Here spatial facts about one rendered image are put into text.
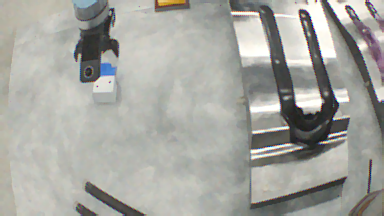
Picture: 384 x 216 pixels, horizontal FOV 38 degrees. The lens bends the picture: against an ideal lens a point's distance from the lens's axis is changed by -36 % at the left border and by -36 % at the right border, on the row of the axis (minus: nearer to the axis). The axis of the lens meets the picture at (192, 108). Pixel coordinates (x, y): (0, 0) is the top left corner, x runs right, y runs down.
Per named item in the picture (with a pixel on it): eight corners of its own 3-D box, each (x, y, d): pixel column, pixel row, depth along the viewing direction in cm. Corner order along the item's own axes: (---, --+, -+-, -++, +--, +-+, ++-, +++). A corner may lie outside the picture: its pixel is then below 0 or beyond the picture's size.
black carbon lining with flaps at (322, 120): (254, 8, 162) (253, -10, 153) (311, 13, 162) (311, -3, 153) (279, 157, 149) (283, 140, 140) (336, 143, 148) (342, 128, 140)
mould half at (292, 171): (226, 1, 171) (223, -22, 158) (316, 8, 171) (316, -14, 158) (249, 209, 151) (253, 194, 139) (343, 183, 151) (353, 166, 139)
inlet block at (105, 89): (103, 49, 167) (101, 39, 162) (122, 46, 167) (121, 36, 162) (95, 102, 162) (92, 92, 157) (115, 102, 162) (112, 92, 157)
